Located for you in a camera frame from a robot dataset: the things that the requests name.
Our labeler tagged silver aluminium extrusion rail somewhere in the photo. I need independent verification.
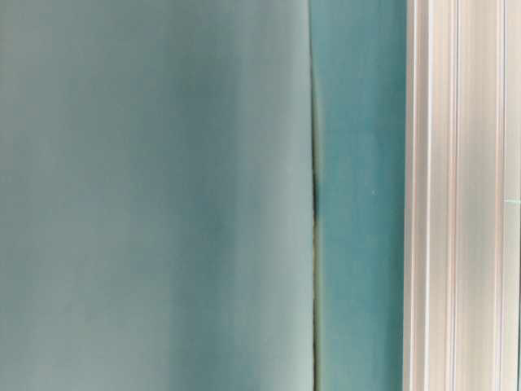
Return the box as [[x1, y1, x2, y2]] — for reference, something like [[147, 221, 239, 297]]
[[403, 1, 520, 390]]

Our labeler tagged teal table mat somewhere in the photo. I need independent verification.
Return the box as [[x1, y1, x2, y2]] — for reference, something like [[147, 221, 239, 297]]
[[310, 1, 410, 390]]

